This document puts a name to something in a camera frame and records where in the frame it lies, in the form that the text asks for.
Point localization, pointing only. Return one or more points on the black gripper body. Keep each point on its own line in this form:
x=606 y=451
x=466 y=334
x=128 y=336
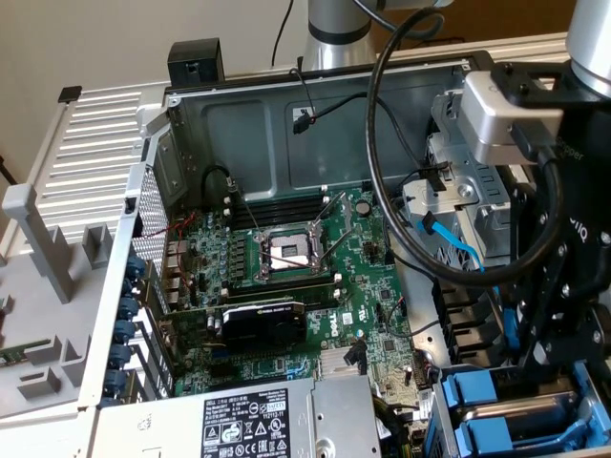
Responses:
x=587 y=191

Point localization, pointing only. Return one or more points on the hard disk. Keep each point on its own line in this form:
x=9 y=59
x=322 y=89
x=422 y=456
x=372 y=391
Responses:
x=475 y=387
x=489 y=431

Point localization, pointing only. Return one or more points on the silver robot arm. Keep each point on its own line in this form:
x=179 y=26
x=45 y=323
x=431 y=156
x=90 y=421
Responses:
x=592 y=47

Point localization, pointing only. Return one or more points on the metal disk bay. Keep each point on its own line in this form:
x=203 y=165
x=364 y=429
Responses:
x=447 y=431

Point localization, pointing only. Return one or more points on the silver drive cage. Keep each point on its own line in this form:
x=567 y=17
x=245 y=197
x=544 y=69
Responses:
x=444 y=152

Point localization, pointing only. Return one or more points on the green Dell motherboard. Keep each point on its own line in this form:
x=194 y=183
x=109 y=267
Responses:
x=367 y=296

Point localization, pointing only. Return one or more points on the brown cardboard box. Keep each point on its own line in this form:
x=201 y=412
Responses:
x=501 y=19

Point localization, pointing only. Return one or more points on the round coin battery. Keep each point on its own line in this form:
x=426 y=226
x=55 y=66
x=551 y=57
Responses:
x=364 y=207

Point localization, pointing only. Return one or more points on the silver chipset heatsink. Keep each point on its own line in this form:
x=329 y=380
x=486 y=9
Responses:
x=334 y=365

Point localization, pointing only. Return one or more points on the thin locking lever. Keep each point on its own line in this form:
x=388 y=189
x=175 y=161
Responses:
x=337 y=246
x=249 y=213

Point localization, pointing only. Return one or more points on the black RAM slot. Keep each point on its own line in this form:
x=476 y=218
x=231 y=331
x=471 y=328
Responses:
x=286 y=291
x=324 y=300
x=286 y=213
x=286 y=284
x=286 y=277
x=286 y=206
x=286 y=220
x=286 y=199

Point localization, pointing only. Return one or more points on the silver socket cover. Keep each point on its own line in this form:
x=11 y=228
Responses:
x=347 y=210

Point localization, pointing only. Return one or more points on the CPU socket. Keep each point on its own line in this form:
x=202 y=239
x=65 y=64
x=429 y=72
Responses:
x=286 y=248

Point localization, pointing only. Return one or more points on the open metal PC case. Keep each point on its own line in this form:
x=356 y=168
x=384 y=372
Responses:
x=334 y=152

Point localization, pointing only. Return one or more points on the black graphics card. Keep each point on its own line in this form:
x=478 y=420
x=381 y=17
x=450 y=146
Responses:
x=267 y=326

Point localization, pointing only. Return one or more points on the silver power supply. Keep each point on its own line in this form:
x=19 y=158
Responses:
x=238 y=420

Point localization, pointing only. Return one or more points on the blue expansion slot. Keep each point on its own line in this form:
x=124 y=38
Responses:
x=219 y=354

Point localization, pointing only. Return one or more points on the blue card retainer clip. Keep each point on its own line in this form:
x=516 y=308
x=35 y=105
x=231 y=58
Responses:
x=128 y=308
x=125 y=331
x=136 y=265
x=116 y=382
x=132 y=287
x=121 y=356

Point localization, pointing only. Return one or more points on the black box device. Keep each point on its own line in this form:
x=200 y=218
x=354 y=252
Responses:
x=195 y=62

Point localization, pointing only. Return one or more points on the grey parts rack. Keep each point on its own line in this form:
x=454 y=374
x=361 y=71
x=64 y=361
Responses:
x=48 y=286

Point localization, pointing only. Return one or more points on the green RAM stick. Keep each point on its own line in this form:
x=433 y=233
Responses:
x=24 y=352

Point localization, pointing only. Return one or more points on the black end cap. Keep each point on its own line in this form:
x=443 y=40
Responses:
x=69 y=93

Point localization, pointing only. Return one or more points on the CPU chip with silver lid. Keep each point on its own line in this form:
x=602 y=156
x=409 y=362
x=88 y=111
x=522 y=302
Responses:
x=5 y=305

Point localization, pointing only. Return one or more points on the black ribbed fan duct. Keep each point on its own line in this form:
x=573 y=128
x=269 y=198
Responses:
x=458 y=319

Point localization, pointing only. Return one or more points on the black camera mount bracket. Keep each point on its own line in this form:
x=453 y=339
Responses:
x=587 y=95

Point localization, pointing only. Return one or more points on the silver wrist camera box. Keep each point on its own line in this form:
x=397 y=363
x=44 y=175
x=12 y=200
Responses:
x=491 y=119

